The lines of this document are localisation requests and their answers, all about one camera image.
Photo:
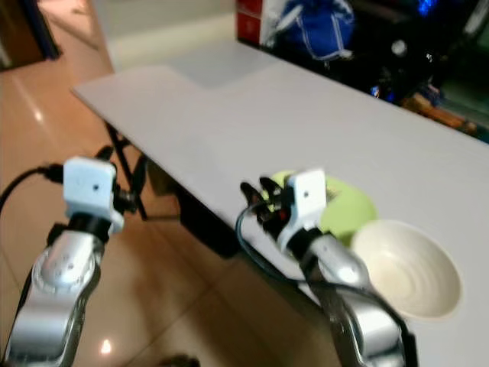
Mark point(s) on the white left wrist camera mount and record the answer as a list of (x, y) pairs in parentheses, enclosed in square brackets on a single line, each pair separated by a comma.
[(90, 187)]

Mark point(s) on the brown wooden board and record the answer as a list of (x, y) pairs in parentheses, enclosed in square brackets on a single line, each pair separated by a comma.
[(447, 116)]

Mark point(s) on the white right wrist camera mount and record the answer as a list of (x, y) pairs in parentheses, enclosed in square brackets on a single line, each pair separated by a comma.
[(304, 202)]

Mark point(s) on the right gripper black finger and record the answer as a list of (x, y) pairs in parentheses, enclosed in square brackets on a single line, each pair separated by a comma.
[(272, 188), (250, 194)]

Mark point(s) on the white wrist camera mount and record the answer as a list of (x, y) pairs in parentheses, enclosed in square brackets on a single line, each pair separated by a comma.
[(304, 202), (90, 187)]

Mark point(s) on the white low cabinet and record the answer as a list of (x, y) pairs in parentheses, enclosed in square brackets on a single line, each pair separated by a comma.
[(168, 34)]

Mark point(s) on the blue and white bag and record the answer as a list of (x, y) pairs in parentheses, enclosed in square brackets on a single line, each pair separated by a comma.
[(317, 27)]

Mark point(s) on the black equipment pile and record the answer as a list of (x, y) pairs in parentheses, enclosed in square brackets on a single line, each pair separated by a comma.
[(420, 53)]

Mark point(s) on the dark robot foot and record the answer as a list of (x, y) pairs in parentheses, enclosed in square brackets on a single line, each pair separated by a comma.
[(179, 361)]

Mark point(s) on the dark brown wooden door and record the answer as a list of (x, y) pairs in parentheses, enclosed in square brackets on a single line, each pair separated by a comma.
[(24, 30)]

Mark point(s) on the light green plate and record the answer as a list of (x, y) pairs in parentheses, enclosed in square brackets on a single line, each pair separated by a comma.
[(351, 210)]

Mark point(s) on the white ribbed bowl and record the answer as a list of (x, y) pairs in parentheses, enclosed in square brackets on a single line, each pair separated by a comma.
[(405, 267)]

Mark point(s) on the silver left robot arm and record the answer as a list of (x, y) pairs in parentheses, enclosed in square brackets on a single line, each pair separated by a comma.
[(57, 298)]

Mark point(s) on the red cardboard box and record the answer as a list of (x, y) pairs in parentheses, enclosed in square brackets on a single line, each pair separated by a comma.
[(249, 23)]

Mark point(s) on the black table frame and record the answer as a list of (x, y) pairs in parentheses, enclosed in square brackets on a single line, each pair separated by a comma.
[(199, 225)]

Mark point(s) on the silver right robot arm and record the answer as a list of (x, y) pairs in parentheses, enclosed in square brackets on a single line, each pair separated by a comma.
[(359, 306)]

